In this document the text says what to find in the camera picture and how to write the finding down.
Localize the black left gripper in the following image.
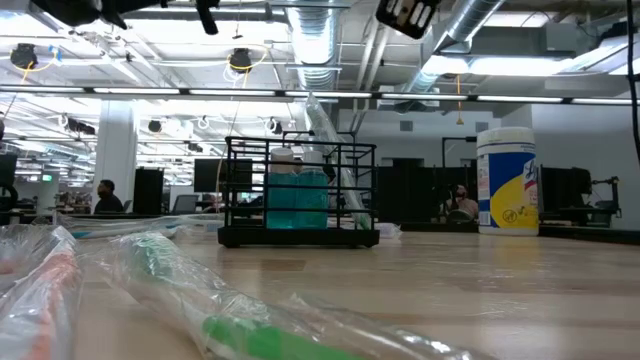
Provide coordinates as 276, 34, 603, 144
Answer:
29, 0, 222, 37

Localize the blue mouthwash bottle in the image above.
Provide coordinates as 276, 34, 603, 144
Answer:
264, 147, 300, 230
298, 150, 330, 230

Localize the white toothbrush pair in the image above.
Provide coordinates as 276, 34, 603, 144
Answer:
373, 221, 404, 240

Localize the blue toothbrush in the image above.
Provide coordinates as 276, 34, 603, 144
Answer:
57, 213, 226, 241

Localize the orange toothbrush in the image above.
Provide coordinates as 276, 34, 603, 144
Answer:
0, 224, 51, 296
0, 227, 85, 360

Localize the black bar with strip lights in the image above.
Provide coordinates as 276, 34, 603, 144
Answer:
0, 83, 640, 107

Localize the black monitor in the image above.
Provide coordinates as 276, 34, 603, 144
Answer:
193, 158, 254, 194

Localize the black partition panel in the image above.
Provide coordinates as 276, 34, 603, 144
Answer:
374, 157, 476, 225

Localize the black cabinet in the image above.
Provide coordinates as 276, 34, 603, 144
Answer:
132, 167, 166, 216

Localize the white blue yellow wipes canister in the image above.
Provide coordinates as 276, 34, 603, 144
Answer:
475, 126, 541, 237

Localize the person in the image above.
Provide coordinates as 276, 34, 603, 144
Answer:
92, 178, 126, 215
443, 184, 480, 224

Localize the black cable reel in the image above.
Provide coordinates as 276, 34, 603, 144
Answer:
8, 42, 40, 71
227, 47, 255, 75

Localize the silver ventilation duct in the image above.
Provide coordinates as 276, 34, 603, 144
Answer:
394, 0, 507, 101
285, 0, 347, 92

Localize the yellow cord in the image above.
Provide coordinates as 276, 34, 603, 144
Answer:
453, 73, 465, 127

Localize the black drop cable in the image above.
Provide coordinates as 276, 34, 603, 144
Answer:
625, 0, 640, 167

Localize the black wire caddy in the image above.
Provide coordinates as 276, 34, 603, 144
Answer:
217, 130, 381, 250

